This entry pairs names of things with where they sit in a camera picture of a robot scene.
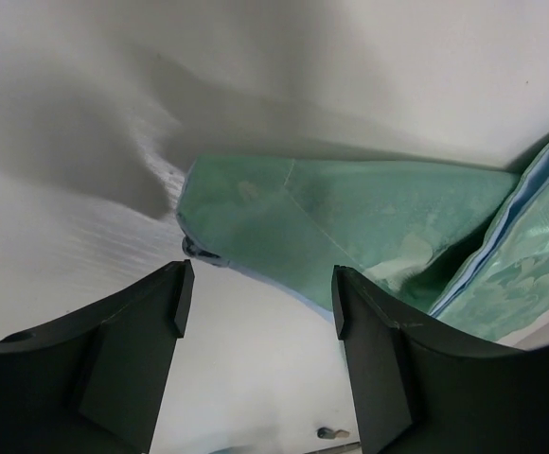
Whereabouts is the light blue ceramic mug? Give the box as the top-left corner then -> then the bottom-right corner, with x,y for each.
209,445 -> 252,454

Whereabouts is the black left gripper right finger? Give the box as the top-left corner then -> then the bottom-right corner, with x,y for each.
331,266 -> 549,453

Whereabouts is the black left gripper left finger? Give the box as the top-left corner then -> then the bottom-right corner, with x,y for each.
0,261 -> 194,453

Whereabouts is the teal green cloth napkin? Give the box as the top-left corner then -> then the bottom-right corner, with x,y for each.
176,142 -> 549,341

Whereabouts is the gold knife dark handle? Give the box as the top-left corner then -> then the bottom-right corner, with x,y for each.
316,427 -> 350,440

